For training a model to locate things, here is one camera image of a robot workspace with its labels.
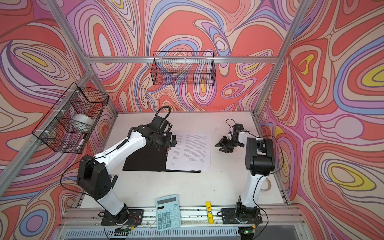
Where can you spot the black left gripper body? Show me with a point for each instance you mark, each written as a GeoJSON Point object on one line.
{"type": "Point", "coordinates": [165, 140]}

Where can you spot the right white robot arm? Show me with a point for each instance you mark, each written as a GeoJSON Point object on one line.
{"type": "Point", "coordinates": [259, 161]}

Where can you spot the teal calculator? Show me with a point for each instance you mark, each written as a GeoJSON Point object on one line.
{"type": "Point", "coordinates": [168, 213]}

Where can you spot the black marker in basket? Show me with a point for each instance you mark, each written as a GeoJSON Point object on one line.
{"type": "Point", "coordinates": [80, 146]}

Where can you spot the black file folder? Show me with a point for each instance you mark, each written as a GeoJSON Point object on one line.
{"type": "Point", "coordinates": [150, 159]}

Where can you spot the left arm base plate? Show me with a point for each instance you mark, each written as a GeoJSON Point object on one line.
{"type": "Point", "coordinates": [129, 217]}

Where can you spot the yellow glue stick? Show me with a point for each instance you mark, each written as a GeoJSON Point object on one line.
{"type": "Point", "coordinates": [209, 212]}

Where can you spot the black wire basket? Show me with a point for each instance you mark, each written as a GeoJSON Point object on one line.
{"type": "Point", "coordinates": [59, 134]}
{"type": "Point", "coordinates": [183, 68]}

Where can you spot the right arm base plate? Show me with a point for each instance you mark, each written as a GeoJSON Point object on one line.
{"type": "Point", "coordinates": [247, 216]}

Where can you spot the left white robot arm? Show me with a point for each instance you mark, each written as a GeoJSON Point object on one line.
{"type": "Point", "coordinates": [94, 172]}

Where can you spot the left black wire basket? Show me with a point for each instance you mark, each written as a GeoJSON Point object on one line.
{"type": "Point", "coordinates": [59, 134]}

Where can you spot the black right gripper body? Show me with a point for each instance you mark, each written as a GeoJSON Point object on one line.
{"type": "Point", "coordinates": [229, 144]}

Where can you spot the back black wire basket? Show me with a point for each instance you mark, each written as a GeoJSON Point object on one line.
{"type": "Point", "coordinates": [183, 68]}

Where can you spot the clear tape roll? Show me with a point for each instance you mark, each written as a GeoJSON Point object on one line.
{"type": "Point", "coordinates": [267, 185]}

